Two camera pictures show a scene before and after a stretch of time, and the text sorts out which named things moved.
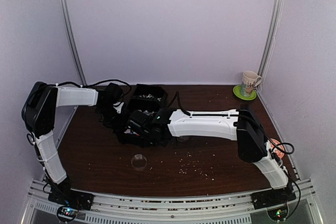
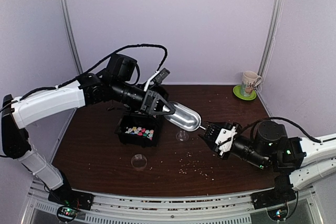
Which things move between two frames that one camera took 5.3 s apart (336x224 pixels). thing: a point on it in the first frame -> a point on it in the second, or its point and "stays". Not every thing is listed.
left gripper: x=118 y=125 -> x=149 y=100
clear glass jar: x=182 y=138 stays
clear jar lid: x=138 y=161 stays
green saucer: x=237 y=91 stays
